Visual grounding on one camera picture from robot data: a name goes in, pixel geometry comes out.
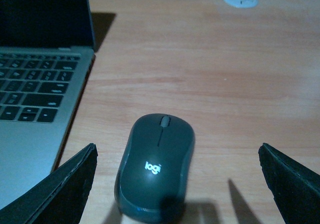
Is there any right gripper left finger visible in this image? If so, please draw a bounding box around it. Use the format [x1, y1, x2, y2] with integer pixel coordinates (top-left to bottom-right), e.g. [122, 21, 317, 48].
[0, 143, 98, 224]

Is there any dark grey wireless mouse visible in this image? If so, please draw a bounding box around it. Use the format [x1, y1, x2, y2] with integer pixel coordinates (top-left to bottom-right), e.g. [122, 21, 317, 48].
[114, 114, 195, 224]

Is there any wooden desk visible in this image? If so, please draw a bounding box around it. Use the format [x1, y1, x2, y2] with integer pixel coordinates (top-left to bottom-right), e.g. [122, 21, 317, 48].
[60, 0, 320, 224]

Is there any grey laptop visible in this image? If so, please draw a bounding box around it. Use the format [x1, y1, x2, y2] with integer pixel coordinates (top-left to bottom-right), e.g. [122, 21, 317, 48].
[0, 0, 96, 207]

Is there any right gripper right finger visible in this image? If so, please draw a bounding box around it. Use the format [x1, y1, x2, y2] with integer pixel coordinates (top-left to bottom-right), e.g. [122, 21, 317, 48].
[258, 143, 320, 224]

